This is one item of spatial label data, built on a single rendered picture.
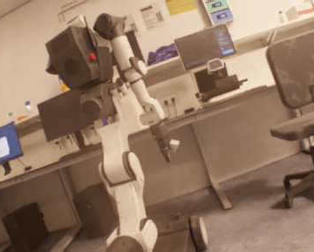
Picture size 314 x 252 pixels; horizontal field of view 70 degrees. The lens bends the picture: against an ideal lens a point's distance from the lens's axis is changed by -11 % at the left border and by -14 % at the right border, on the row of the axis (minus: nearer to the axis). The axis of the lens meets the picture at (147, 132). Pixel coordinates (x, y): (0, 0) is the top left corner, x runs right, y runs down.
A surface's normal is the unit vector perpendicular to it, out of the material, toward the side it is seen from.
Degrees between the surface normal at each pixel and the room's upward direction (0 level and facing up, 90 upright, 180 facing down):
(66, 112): 86
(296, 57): 90
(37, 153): 90
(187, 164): 90
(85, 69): 111
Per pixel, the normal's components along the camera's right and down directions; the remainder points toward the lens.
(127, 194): -0.36, -0.36
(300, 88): -0.16, 0.08
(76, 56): -0.29, 0.49
